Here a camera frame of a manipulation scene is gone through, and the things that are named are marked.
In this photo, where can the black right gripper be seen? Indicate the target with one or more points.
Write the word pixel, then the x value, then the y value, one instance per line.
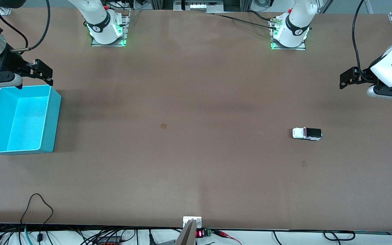
pixel 9 61

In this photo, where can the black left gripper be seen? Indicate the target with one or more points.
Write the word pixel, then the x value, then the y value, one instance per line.
pixel 366 75

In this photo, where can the white jeep toy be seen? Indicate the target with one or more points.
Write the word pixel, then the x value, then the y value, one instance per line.
pixel 301 133

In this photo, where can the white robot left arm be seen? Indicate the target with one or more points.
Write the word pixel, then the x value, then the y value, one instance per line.
pixel 296 23

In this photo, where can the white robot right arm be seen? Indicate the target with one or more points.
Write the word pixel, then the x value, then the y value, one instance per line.
pixel 102 20

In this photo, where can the teal plastic bin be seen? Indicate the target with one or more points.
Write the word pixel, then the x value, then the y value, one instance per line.
pixel 22 122

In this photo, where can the red digit display module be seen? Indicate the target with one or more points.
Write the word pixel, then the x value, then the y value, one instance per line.
pixel 199 233

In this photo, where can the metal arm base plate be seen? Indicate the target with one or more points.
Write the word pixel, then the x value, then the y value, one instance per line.
pixel 294 48
pixel 95 43

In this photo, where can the metal frame structure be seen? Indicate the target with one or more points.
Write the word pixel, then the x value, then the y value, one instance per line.
pixel 202 6

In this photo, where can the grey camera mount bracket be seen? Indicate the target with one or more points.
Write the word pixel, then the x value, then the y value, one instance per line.
pixel 187 234

